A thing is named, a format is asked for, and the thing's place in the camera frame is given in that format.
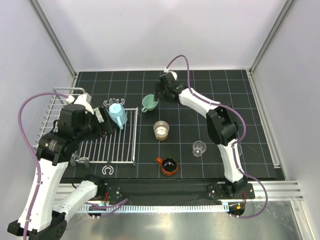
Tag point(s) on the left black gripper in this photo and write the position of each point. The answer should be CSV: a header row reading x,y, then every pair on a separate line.
x,y
107,126

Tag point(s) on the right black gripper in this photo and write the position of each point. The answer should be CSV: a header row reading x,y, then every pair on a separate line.
x,y
158,88

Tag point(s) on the mint green cup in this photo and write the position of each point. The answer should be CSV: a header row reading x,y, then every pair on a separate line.
x,y
148,103

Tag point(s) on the light blue tall mug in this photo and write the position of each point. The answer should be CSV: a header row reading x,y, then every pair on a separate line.
x,y
118,114

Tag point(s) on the orange black ceramic cup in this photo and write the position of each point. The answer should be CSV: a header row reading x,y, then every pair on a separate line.
x,y
168,166

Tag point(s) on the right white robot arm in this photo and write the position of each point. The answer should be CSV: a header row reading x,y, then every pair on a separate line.
x,y
222,126

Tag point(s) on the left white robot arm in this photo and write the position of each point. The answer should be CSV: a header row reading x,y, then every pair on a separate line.
x,y
41,218

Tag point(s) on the steel tumbler cup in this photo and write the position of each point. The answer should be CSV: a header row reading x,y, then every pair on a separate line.
x,y
161,130

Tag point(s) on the black grid mat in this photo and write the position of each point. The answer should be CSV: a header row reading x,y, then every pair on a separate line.
x,y
180,126

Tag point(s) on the small clear glass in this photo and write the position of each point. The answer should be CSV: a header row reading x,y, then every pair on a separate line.
x,y
198,148

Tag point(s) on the large clear plastic cup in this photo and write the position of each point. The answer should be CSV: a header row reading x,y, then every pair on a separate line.
x,y
239,149

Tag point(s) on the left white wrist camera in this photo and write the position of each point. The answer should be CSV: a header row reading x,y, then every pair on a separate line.
x,y
83,99

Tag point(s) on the metal wire dish rack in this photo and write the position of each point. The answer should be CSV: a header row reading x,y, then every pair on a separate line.
x,y
118,148

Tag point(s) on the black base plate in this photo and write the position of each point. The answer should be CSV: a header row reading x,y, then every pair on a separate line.
x,y
173,191

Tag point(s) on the slotted cable duct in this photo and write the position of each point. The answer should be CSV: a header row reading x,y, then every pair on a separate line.
x,y
128,209

